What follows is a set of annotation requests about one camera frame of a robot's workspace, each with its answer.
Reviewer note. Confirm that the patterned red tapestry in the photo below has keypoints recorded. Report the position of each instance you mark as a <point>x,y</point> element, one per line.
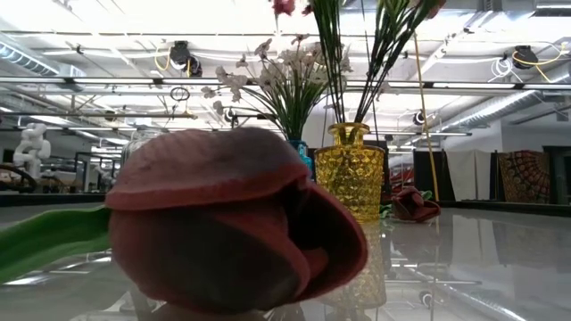
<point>524,176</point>

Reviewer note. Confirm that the silver air duct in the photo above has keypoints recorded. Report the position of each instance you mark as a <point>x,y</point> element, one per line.
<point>490,107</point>

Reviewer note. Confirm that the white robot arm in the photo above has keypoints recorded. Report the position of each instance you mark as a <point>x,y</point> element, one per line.
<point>31,147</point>

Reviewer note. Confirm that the dark red artificial tulip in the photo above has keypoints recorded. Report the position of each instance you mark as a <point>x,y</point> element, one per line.
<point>415,205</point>
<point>214,214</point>

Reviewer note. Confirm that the small blue glass vase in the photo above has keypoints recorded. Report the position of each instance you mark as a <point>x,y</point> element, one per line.
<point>304,156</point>

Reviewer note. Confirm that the white artificial flower bunch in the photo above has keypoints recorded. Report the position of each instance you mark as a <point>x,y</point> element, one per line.
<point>292,102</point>
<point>278,113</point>
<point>312,100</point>

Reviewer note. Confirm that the clear ribbed glass vase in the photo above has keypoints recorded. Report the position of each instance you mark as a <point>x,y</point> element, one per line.
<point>138,140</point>

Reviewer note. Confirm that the black partition panel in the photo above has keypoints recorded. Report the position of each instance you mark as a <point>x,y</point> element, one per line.
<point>424,169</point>

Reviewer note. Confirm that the yellow diamond-pattern glass vase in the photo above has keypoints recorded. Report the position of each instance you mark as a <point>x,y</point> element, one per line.
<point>350,178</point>

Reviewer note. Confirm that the white hanging cloth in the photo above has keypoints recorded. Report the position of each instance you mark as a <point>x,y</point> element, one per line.
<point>468,167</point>

